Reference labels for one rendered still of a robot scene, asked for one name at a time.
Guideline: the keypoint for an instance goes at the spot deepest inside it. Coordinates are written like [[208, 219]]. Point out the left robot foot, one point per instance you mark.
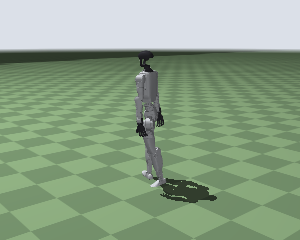
[[159, 183]]

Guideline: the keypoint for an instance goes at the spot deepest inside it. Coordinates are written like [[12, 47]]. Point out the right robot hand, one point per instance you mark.
[[160, 120]]

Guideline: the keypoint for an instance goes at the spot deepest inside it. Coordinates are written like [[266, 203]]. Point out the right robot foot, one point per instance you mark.
[[150, 176]]

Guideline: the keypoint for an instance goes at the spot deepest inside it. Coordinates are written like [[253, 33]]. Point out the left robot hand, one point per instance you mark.
[[141, 129]]

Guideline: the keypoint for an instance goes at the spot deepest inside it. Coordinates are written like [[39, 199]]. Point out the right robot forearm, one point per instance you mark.
[[157, 103]]

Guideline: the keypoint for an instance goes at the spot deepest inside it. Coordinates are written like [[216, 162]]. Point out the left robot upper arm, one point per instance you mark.
[[140, 81]]

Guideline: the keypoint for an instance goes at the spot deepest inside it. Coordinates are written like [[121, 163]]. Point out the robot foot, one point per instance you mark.
[[159, 183], [150, 176]]

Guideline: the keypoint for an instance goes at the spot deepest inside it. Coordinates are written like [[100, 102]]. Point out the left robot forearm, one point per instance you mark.
[[139, 109]]

